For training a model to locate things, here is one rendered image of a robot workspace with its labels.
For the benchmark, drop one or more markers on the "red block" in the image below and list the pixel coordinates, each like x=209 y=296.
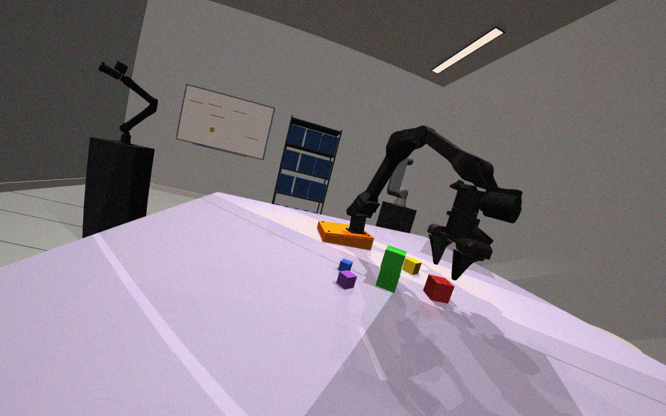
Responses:
x=438 y=288

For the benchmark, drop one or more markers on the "blue block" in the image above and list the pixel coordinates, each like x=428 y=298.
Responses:
x=345 y=265

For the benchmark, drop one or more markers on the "purple block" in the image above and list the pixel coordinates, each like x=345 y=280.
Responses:
x=346 y=279

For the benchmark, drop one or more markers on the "small yellow block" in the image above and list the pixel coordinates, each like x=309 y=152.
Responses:
x=411 y=265

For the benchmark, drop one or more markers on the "green block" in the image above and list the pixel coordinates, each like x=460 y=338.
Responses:
x=388 y=280
x=393 y=259

